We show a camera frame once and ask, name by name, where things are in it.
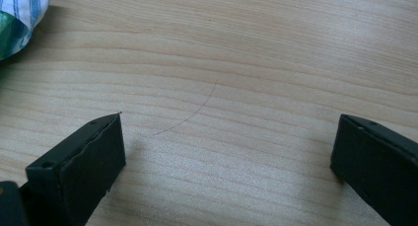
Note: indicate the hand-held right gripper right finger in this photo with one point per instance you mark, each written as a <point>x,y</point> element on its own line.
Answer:
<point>378,163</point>

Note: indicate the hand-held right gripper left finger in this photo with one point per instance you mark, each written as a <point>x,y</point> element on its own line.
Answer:
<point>82,166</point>

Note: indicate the thin dark hair strand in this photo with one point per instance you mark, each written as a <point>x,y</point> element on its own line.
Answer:
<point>194,112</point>

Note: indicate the blue white striped cloth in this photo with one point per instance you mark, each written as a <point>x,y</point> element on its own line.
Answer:
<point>19,15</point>

